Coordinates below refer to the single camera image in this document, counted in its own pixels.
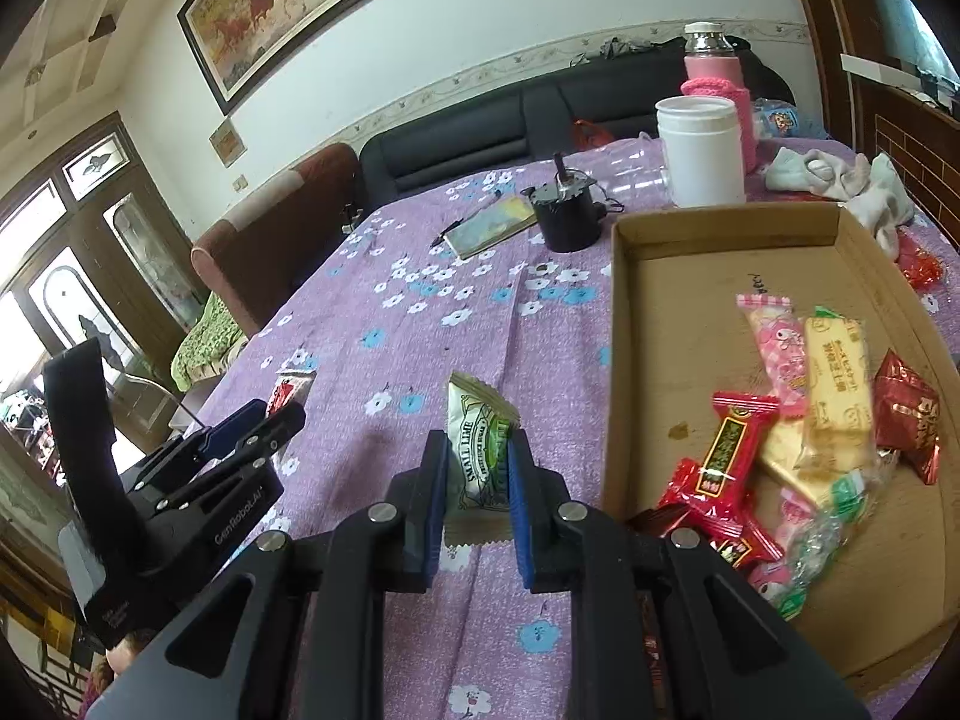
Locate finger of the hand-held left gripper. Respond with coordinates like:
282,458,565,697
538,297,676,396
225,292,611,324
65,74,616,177
184,399,307,466
139,461,282,526

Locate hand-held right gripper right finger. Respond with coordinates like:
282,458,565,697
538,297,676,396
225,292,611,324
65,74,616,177
508,433,871,720

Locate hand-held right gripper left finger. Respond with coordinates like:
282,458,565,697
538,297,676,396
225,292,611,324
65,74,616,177
86,430,451,720

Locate red white snack packet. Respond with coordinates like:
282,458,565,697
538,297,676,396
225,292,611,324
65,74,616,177
268,369,320,417

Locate pale lime candy packet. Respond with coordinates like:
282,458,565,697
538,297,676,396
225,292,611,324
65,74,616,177
445,373,522,550

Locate dark red foil packet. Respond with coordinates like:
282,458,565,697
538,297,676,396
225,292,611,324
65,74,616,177
628,504,692,539
871,349,944,485

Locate red sesame candy packet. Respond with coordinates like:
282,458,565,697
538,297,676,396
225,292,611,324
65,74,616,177
694,391,782,518
657,457,785,567

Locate small pink marshmallow packet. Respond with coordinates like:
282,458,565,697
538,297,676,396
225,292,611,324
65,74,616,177
748,491,820,620

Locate shallow cardboard box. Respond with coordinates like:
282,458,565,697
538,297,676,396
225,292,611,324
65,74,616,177
600,201,960,691

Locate clear biscuit packet green ends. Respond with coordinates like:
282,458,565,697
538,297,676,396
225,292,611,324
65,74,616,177
756,416,871,515

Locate green clear candy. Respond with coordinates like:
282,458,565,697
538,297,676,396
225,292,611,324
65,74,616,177
776,476,867,620

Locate pink cartoon marshmallow packet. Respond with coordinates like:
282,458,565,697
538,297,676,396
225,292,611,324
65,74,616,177
735,294,811,417

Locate yellow biscuit packet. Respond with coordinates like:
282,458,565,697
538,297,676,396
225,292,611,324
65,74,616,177
804,311,878,466

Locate person's left hand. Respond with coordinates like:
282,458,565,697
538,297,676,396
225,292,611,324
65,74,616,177
103,628,157,682

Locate green patterned cloth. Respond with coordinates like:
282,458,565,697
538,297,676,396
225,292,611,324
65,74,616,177
171,292,252,391

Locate brown armchair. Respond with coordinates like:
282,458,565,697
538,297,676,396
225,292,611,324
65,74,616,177
191,142,365,335

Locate purple floral tablecloth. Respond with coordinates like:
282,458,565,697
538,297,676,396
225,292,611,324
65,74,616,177
75,136,960,720

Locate wooden glass door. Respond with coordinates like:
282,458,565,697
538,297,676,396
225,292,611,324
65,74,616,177
0,111,200,421

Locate worn notebook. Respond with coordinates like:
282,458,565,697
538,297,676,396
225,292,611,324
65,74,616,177
444,193,539,260

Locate black cylindrical motor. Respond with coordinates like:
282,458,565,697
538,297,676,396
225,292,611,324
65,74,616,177
523,152,612,254

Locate black leather sofa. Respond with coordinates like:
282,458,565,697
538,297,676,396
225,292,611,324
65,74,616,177
358,37,800,211

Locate clear plastic cup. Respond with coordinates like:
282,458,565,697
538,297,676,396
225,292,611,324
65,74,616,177
600,141,672,200

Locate white plastic jar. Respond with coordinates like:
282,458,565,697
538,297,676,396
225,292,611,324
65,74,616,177
655,95,747,209

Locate framed horse painting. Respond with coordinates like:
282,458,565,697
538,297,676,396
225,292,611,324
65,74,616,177
176,0,481,117

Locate white sock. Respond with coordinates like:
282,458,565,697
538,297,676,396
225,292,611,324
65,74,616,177
840,154,917,260
763,146,875,201

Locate red crinkled wrapper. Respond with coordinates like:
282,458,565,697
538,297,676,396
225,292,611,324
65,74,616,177
896,229,944,290

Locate blue cartoon packet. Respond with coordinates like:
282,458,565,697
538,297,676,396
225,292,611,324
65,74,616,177
754,101,807,137

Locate pink knit-sleeved bottle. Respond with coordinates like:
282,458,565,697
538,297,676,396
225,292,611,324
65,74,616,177
681,22,755,173

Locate grey garment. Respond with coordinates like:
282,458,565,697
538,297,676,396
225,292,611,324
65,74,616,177
574,34,676,61

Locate wooden brick-pattern counter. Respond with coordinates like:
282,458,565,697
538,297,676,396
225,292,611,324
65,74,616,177
840,52,960,256

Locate wooden framed glass partition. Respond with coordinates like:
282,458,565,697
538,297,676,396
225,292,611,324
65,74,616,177
780,0,960,91

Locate small wall plaque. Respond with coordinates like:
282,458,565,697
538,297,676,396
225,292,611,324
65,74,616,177
208,120,247,164

